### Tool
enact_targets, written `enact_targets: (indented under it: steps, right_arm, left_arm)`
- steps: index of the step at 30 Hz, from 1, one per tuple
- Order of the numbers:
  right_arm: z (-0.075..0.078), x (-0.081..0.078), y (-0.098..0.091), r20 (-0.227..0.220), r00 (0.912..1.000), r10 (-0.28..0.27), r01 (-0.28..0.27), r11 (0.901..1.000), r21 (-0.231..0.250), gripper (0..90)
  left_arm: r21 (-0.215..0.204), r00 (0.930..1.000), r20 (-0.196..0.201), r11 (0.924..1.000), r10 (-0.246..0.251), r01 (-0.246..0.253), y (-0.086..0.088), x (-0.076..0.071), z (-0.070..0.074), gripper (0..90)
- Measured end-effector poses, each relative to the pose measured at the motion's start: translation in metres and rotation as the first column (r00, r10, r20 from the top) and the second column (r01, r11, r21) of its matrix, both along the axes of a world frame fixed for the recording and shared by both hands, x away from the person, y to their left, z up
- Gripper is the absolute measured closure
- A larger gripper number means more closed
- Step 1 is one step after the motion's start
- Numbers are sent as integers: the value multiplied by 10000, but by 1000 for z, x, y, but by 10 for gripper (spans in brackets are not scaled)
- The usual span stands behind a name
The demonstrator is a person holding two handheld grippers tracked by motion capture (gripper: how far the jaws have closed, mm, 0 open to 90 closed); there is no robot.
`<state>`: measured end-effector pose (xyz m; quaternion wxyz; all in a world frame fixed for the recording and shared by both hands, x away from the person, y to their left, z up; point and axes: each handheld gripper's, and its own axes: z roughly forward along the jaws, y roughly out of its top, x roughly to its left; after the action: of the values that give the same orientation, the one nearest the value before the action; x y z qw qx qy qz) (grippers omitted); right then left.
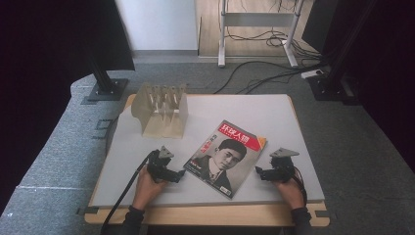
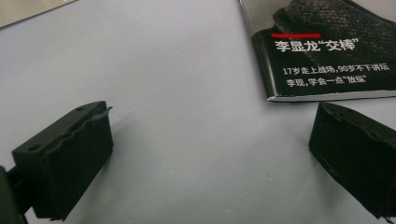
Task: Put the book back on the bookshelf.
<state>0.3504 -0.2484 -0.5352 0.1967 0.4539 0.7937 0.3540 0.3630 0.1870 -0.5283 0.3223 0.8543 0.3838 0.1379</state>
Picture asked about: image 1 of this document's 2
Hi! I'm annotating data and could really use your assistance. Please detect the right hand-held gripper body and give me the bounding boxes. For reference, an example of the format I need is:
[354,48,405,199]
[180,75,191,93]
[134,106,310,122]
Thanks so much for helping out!
[259,147,300,183]

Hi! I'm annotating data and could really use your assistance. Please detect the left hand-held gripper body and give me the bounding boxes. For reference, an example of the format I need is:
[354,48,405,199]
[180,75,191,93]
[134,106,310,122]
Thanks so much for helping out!
[146,145,181,184]

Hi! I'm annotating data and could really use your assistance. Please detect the magazine with portrait cover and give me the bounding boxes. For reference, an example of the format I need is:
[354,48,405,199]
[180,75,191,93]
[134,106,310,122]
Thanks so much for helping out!
[182,119,267,200]

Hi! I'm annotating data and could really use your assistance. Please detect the beige wooden file rack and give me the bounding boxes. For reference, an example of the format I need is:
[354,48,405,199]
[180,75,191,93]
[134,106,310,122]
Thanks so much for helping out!
[130,81,190,140]

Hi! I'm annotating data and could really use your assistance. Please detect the person's left hand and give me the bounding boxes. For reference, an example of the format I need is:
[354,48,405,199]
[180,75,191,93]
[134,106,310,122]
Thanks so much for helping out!
[132,164,169,212]

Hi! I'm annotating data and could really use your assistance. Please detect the person's right hand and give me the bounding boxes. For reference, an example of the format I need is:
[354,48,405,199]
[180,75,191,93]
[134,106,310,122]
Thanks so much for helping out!
[272,177,306,211]

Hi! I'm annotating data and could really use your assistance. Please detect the white work board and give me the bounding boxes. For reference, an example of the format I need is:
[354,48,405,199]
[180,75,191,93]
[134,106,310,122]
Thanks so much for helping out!
[90,93,326,208]

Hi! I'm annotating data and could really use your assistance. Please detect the white power strip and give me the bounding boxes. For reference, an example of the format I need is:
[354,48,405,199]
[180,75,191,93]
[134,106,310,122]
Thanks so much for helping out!
[300,69,325,79]

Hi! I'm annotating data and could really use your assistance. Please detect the black metal stand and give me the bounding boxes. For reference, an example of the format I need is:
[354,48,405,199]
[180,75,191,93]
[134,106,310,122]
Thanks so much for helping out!
[307,0,380,102]
[87,55,129,102]

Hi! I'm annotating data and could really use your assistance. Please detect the black curtain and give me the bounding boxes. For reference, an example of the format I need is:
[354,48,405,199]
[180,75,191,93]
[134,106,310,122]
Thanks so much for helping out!
[301,0,415,174]
[0,0,136,216]

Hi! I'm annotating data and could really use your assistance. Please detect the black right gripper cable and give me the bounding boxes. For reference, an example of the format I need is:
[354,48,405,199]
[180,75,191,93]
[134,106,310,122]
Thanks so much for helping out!
[291,165,308,208]

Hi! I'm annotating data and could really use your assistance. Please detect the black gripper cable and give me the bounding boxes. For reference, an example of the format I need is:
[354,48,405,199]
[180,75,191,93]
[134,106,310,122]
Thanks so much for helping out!
[291,165,308,208]
[99,151,157,235]

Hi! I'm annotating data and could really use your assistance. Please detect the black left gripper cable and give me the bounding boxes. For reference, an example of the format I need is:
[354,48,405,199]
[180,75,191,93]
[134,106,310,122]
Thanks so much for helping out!
[99,151,157,235]

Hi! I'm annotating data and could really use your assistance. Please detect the black floor cables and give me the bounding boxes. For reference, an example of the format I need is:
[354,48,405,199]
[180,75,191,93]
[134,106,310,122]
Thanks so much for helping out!
[212,0,331,96]

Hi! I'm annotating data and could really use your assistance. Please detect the white metal desk frame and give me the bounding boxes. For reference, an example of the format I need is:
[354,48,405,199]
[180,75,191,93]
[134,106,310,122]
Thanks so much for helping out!
[217,0,306,69]

